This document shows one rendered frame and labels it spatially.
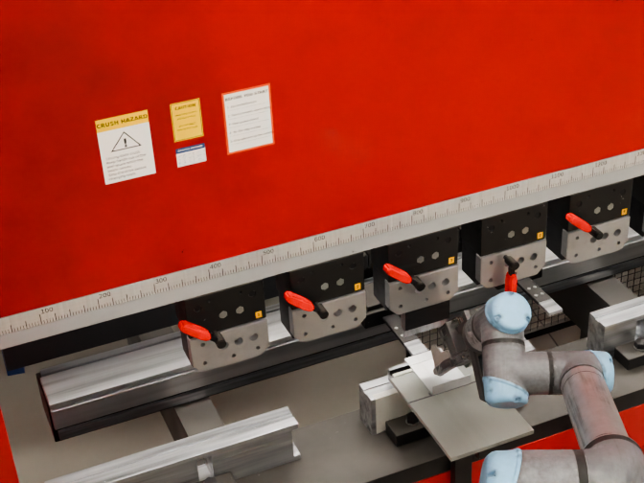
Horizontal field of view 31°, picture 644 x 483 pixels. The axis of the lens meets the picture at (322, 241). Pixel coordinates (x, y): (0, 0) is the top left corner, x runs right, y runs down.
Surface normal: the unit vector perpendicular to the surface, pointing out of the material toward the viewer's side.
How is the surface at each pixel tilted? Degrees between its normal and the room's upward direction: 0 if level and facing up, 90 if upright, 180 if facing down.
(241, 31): 90
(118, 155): 90
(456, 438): 0
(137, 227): 90
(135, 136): 90
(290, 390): 0
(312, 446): 0
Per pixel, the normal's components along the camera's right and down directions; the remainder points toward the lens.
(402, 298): 0.39, 0.48
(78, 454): -0.05, -0.85
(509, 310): 0.22, -0.34
